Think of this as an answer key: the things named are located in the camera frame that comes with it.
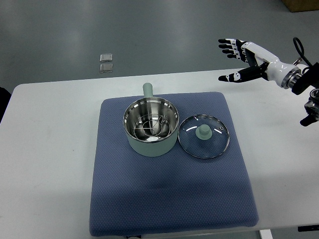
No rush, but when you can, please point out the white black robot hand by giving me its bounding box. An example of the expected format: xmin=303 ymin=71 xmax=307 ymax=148
xmin=218 ymin=38 xmax=302 ymax=89

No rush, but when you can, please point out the glass lid with green knob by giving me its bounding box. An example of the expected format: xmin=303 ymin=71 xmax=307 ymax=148
xmin=178 ymin=115 xmax=230 ymax=159

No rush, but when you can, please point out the green steel pot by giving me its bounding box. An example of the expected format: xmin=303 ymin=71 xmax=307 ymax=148
xmin=123 ymin=83 xmax=179 ymax=157

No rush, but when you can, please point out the brown cardboard box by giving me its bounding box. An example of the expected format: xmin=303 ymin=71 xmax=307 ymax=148
xmin=282 ymin=0 xmax=319 ymax=12

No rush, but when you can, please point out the upper metal floor plate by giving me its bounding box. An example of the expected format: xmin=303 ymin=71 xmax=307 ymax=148
xmin=100 ymin=53 xmax=113 ymax=62

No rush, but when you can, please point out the blue quilted mat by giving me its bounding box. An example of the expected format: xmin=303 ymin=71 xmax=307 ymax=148
xmin=89 ymin=92 xmax=259 ymax=237

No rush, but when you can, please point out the dark clothed person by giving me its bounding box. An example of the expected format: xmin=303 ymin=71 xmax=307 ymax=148
xmin=0 ymin=87 xmax=11 ymax=121

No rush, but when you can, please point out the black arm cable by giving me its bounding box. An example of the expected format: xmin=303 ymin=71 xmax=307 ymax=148
xmin=293 ymin=37 xmax=314 ymax=68

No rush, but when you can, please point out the wire steaming rack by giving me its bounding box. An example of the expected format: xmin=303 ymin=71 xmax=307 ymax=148
xmin=132 ymin=114 xmax=171 ymax=141

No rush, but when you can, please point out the black table bracket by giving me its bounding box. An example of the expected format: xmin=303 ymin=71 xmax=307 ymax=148
xmin=298 ymin=225 xmax=319 ymax=232

